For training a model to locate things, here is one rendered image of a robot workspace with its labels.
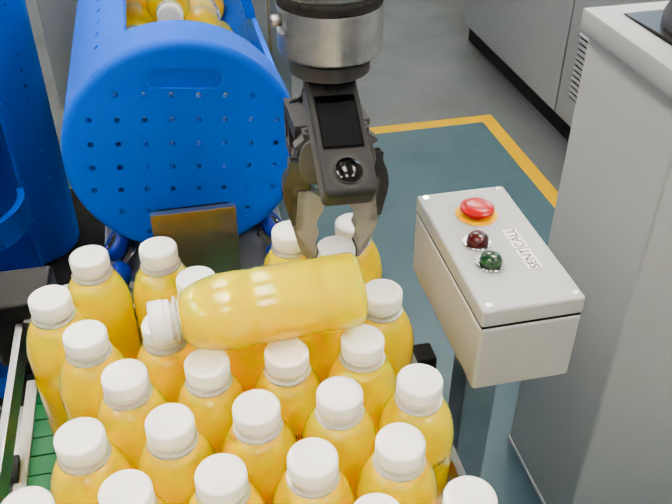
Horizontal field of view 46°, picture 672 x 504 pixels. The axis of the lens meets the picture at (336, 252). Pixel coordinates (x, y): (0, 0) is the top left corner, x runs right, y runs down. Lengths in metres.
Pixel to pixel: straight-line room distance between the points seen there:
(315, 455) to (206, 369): 0.13
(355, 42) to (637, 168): 0.79
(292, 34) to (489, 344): 0.33
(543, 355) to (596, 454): 0.95
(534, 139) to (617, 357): 1.98
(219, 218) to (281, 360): 0.30
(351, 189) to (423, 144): 2.64
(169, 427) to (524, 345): 0.33
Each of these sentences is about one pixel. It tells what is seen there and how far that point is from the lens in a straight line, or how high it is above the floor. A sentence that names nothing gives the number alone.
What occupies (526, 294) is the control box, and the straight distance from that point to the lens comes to 0.74.
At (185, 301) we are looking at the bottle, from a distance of 0.67.
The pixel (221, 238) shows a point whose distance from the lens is 0.96.
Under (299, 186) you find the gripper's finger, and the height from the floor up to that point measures 1.18.
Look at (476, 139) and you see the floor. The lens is 3.34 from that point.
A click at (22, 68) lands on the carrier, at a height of 0.74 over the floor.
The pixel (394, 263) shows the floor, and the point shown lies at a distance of 2.58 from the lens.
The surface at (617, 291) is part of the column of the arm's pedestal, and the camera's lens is 1.47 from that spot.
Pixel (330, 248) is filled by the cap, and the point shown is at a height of 1.10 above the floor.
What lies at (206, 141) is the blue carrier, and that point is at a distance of 0.96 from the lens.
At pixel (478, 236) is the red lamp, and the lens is 0.78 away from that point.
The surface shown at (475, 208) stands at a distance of 0.83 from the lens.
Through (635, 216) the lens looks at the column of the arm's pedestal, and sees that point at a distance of 1.38.
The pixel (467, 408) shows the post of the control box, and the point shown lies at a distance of 0.93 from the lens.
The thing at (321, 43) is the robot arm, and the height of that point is 1.32.
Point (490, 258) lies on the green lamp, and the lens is 0.76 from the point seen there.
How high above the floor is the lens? 1.56
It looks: 36 degrees down
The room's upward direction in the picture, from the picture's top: straight up
